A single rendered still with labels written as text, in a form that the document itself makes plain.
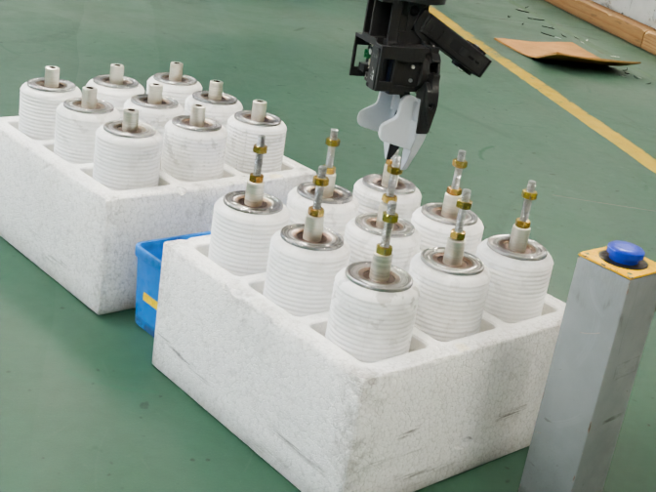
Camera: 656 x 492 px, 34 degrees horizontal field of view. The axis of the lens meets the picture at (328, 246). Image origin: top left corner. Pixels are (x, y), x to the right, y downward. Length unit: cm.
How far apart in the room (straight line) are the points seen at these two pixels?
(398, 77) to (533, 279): 30
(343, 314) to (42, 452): 38
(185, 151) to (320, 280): 45
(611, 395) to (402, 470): 25
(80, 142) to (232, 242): 41
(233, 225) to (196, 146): 32
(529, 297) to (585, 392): 16
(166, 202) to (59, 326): 23
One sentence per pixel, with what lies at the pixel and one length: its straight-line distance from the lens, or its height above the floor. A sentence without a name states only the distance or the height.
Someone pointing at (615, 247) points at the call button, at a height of 33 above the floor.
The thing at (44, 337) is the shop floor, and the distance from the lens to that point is 151.
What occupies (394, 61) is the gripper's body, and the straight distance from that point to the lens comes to 122.
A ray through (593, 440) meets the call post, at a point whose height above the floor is 11.
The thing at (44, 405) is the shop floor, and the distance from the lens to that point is 136.
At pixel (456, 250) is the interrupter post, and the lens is 124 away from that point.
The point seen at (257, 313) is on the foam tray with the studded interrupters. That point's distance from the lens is 123.
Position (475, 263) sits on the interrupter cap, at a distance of 126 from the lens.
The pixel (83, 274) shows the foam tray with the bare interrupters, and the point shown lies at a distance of 159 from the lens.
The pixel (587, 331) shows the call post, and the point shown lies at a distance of 120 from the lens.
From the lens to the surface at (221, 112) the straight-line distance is 176.
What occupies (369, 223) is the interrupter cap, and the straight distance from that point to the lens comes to 133.
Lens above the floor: 71
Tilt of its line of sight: 22 degrees down
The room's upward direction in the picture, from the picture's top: 9 degrees clockwise
